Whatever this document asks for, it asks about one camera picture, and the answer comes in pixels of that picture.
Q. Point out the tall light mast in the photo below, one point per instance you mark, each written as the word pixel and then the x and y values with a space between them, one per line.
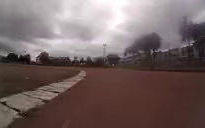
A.
pixel 104 52

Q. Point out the red running track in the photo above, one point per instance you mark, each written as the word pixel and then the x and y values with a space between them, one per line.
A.
pixel 133 100

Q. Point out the large dark tree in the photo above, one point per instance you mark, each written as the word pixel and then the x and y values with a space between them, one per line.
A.
pixel 146 43

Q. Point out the row of trees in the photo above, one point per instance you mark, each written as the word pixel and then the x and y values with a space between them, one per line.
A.
pixel 50 59

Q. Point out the fence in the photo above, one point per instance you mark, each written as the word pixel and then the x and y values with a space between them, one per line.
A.
pixel 170 61

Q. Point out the long pale building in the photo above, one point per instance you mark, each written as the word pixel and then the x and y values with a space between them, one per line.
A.
pixel 176 53

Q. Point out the brown dry grass field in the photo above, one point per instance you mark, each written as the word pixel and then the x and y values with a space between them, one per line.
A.
pixel 23 76

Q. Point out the pale concrete kerb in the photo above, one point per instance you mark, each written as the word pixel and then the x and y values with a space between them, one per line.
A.
pixel 21 101

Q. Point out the tall thin tree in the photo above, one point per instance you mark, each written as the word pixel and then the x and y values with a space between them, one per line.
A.
pixel 189 31

